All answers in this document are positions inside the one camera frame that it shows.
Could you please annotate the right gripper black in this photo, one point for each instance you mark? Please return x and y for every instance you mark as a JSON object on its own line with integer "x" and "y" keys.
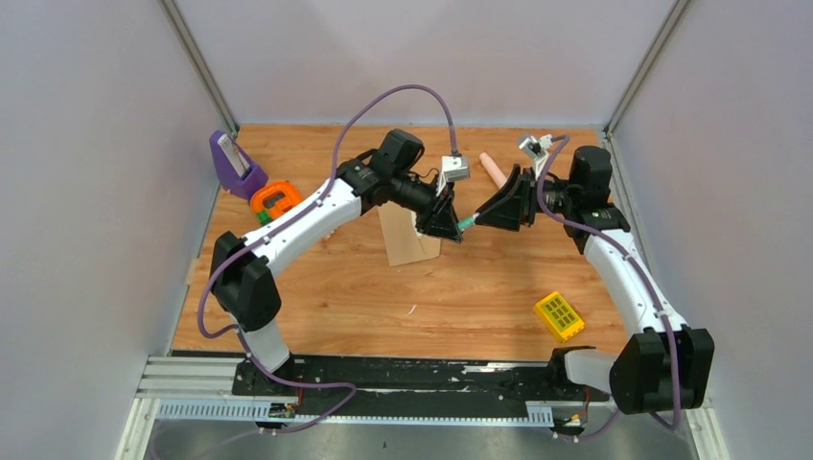
{"x": 518, "y": 199}

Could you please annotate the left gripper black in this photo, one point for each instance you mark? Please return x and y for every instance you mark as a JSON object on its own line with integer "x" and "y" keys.
{"x": 444, "y": 225}

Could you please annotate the green white glue stick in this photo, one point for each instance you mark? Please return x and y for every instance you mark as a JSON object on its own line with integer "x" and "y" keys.
{"x": 466, "y": 223}

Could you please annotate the brown paper envelope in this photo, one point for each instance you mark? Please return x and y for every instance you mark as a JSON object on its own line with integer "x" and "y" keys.
{"x": 403, "y": 243}

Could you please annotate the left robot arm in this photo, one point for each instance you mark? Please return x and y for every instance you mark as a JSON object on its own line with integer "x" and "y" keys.
{"x": 244, "y": 269}

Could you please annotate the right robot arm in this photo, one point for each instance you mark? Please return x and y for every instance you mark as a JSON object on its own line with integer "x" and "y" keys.
{"x": 665, "y": 363}

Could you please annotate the pink cylindrical tube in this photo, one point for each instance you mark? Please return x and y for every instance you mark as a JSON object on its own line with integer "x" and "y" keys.
{"x": 491, "y": 167}

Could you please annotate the yellow toy block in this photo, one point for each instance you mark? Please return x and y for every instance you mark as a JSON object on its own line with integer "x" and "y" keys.
{"x": 559, "y": 317}

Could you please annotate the purple holder stand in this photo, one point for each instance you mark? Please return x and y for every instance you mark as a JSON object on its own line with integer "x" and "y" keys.
{"x": 237, "y": 173}

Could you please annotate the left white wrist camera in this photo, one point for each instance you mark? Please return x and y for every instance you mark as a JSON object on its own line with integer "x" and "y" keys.
{"x": 453, "y": 168}

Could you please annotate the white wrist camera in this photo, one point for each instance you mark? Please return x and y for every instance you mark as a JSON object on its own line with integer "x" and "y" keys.
{"x": 537, "y": 149}
{"x": 453, "y": 168}

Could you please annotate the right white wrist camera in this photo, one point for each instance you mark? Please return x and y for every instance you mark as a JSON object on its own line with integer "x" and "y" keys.
{"x": 537, "y": 149}

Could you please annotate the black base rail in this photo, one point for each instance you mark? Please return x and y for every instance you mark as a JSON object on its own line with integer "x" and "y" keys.
{"x": 391, "y": 388}

